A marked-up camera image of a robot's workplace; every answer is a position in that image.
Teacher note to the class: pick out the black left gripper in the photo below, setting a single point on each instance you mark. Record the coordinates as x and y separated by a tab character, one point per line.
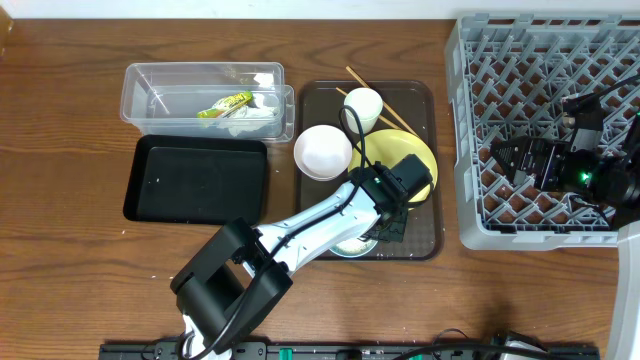
392	228

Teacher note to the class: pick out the dark brown serving tray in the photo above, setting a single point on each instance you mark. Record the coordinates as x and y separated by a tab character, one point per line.
413	101

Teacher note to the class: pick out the upper wooden chopstick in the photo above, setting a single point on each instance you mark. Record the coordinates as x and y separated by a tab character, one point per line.
401	121

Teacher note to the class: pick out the rice and nut scraps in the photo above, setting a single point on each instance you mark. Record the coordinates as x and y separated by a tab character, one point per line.
354	246

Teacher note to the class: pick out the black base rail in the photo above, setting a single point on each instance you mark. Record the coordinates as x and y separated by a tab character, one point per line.
262	351

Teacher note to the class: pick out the clear plastic bin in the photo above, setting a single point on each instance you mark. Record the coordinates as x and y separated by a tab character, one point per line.
164	98

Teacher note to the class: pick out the white tissue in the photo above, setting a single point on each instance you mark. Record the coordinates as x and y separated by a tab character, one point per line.
250	114

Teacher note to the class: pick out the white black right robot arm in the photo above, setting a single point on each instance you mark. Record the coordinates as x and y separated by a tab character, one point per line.
612	181

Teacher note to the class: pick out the black plastic tray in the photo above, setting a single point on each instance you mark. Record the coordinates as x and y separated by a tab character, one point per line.
193	180

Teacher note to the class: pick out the pink bowl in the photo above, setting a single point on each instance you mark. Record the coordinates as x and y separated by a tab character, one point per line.
322	152

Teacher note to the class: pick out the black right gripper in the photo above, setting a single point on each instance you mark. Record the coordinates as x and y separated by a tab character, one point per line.
542	163

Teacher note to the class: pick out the green snack wrapper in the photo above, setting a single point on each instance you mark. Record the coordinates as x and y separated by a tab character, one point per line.
227	105

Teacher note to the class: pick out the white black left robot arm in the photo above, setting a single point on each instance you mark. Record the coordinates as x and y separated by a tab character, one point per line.
235	280

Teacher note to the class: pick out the white cup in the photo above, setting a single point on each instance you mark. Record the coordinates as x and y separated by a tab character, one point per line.
367	104

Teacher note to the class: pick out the yellow plate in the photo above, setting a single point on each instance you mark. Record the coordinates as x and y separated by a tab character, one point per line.
390	146

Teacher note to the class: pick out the light blue bowl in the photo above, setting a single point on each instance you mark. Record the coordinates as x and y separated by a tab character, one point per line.
333	250

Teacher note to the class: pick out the grey dishwasher rack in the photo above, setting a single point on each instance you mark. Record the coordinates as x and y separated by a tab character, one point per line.
506	77

